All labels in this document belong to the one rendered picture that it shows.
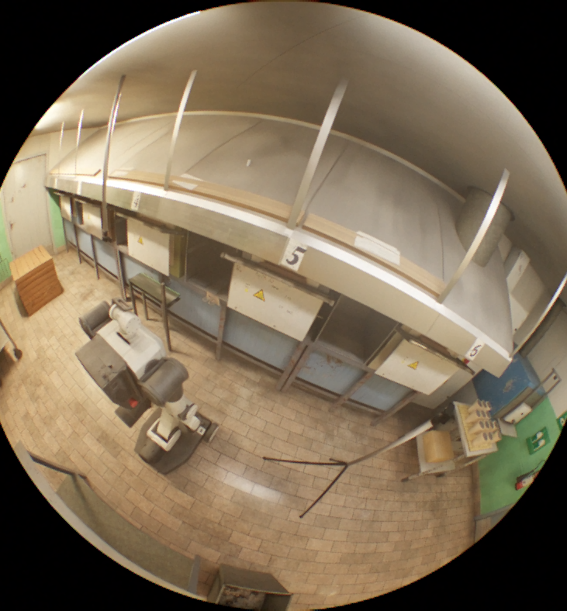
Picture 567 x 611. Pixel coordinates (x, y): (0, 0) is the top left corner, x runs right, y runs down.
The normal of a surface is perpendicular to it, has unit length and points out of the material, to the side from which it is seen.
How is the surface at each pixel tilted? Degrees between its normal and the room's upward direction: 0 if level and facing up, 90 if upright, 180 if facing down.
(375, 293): 80
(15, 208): 90
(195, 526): 0
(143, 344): 0
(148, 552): 0
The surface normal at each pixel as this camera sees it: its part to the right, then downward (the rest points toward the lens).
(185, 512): 0.29, -0.76
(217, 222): -0.25, 0.36
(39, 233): 0.91, 0.41
